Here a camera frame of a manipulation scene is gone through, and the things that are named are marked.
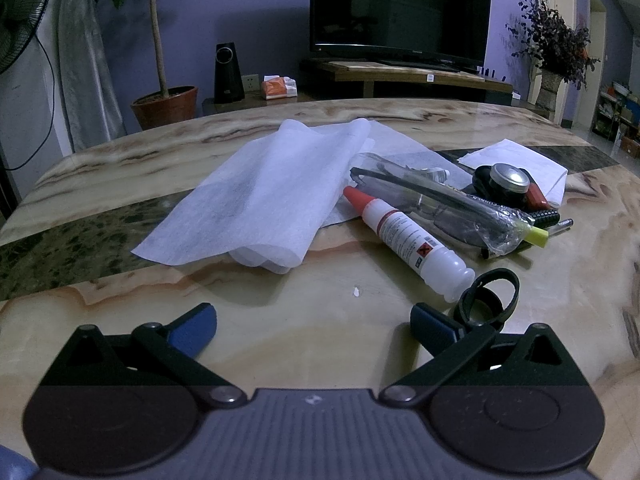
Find blue rounded object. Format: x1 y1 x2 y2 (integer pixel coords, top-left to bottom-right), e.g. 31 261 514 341
0 442 40 480

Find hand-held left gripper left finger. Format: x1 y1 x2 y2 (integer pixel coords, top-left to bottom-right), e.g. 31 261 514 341
42 303 248 408

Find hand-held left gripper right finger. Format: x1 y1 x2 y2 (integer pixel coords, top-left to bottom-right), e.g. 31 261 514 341
378 302 588 407

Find yellow highlighter marker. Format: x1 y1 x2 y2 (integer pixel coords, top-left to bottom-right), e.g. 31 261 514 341
479 222 550 261

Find black television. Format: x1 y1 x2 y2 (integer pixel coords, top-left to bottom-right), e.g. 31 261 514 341
308 0 494 73

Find dried flowers in vase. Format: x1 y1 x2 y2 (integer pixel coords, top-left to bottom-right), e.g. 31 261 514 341
504 0 602 122

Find black standing fan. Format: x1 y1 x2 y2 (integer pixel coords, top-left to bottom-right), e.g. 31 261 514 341
0 0 54 75

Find translucent white curtain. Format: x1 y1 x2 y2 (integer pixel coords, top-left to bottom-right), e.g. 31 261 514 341
56 0 127 154

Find round tin with silver lid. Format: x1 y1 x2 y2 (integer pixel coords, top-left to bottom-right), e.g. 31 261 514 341
488 162 531 196

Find white glue bottle red cap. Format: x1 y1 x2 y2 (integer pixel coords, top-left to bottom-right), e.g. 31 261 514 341
342 185 477 305

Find black strap loop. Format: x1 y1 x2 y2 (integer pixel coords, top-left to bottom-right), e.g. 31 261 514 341
453 268 522 334

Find white napkin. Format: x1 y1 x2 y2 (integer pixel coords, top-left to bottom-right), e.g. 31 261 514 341
457 138 570 208

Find potted tree in terracotta pot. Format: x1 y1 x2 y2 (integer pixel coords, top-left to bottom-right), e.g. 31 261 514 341
75 0 206 132

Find safety glasses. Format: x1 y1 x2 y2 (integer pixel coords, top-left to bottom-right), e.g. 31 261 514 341
348 152 536 256

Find black round tin silver lid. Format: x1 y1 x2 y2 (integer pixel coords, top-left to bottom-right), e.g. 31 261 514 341
472 165 531 208

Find wooden television stand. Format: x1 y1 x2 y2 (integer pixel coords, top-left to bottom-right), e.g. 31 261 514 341
299 56 516 107

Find white nonwoven sheets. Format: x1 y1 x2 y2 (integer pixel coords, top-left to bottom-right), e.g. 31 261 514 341
129 117 377 277

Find black fan cable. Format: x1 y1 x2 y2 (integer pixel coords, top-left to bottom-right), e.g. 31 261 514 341
4 35 57 172

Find black speaker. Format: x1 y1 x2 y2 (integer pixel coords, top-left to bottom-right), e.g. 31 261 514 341
213 41 246 105

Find cluttered storage shelf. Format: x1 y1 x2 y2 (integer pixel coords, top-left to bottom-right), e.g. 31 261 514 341
591 80 640 143

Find orange tissue pack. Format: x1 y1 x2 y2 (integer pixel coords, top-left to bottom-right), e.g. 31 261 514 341
260 74 299 101

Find thin white sheet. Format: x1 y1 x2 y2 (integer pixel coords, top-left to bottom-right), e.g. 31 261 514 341
320 120 475 227

